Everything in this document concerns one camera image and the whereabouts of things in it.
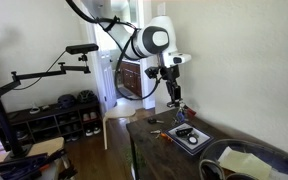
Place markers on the yellow sticky note pad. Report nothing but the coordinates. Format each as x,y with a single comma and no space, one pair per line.
247,165

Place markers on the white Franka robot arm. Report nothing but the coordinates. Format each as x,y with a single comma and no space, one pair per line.
157,38

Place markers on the dark wooden shoe rack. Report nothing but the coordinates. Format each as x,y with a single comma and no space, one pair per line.
50,116

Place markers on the dark wooden console table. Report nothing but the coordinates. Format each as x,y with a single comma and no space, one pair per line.
157,156

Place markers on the blue and white tray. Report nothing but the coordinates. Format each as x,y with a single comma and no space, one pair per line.
204,138

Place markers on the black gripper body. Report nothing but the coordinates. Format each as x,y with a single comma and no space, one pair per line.
170,74

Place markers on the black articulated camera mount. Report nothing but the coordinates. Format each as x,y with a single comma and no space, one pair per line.
44,74

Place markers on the red and white shoe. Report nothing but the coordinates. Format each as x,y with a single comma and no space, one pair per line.
94,115
86,117

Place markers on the white round stool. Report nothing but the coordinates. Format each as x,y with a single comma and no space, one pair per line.
120,111

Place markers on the black and white sneaker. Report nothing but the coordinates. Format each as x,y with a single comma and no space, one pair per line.
97,130
89,132

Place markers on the dark bicycle helmet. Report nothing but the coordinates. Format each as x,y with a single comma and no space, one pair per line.
66,101

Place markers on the white panel door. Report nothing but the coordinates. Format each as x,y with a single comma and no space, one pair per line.
109,80

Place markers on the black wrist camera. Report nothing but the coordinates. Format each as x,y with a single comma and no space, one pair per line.
152,72

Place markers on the key set with blue tag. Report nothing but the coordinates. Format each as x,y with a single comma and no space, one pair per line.
180,116

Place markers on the black stereo camera bar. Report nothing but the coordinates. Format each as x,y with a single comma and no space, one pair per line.
82,49

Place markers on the black folded stand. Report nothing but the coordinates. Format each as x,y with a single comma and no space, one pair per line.
27,166

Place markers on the single black car key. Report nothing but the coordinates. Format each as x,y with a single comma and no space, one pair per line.
152,121

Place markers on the small white rack item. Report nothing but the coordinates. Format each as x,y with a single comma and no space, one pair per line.
34,110

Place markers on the black vented bicycle helmet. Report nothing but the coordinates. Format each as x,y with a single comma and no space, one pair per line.
86,96

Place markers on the white wall switch plate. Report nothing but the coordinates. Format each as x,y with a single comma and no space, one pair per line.
161,8

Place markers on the brown wooden cabinet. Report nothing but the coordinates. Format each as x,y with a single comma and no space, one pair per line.
132,80

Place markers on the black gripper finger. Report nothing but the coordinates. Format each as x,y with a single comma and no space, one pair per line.
178,93
170,95

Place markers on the dark blue bowl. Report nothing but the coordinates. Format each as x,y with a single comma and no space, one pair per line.
280,161

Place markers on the silver key bunch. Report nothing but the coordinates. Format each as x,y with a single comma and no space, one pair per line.
166,136

